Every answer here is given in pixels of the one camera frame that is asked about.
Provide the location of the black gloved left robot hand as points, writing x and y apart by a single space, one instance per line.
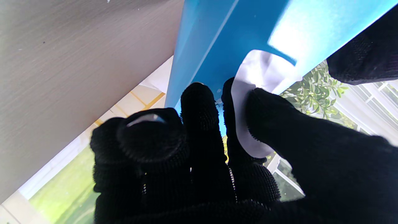
370 53

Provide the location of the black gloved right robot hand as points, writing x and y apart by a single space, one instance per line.
202 174

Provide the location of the blue file box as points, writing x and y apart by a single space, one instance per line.
224 37

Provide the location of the printed garden window backdrop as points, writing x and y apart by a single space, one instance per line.
62 199

